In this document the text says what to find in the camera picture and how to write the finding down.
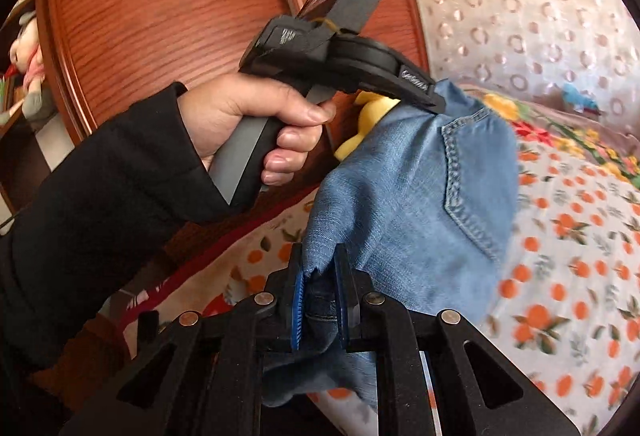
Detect blue denim pants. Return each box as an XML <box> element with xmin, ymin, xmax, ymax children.
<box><xmin>260</xmin><ymin>80</ymin><xmax>521</xmax><ymax>409</ymax></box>

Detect grey pink stuffed doll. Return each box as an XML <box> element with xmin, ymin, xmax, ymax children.
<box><xmin>0</xmin><ymin>11</ymin><xmax>46</xmax><ymax>124</ymax></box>

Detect small box with blue packets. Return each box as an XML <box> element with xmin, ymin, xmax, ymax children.
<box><xmin>562</xmin><ymin>84</ymin><xmax>601</xmax><ymax>114</ymax></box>

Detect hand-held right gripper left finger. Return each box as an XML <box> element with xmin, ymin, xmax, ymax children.
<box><xmin>57</xmin><ymin>243</ymin><xmax>308</xmax><ymax>436</ymax></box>

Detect person's left forearm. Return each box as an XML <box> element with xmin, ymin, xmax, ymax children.
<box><xmin>0</xmin><ymin>82</ymin><xmax>236</xmax><ymax>367</ymax></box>

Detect person's left hand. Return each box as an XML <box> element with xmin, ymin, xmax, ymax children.
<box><xmin>176</xmin><ymin>74</ymin><xmax>337</xmax><ymax>187</ymax></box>

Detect yellow plush toy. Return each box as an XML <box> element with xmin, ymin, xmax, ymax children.
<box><xmin>334</xmin><ymin>90</ymin><xmax>401</xmax><ymax>162</ymax></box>

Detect pink floral blanket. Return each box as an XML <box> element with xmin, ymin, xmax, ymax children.
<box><xmin>457</xmin><ymin>81</ymin><xmax>640</xmax><ymax>189</ymax></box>

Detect circle pattern sheer curtain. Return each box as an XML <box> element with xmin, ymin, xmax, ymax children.
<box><xmin>395</xmin><ymin>0</ymin><xmax>640</xmax><ymax>137</ymax></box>

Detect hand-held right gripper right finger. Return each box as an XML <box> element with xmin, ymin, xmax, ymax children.
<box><xmin>332</xmin><ymin>243</ymin><xmax>581</xmax><ymax>436</ymax></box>

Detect orange fruit print bed sheet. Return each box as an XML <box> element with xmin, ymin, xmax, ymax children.
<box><xmin>107</xmin><ymin>146</ymin><xmax>640</xmax><ymax>436</ymax></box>

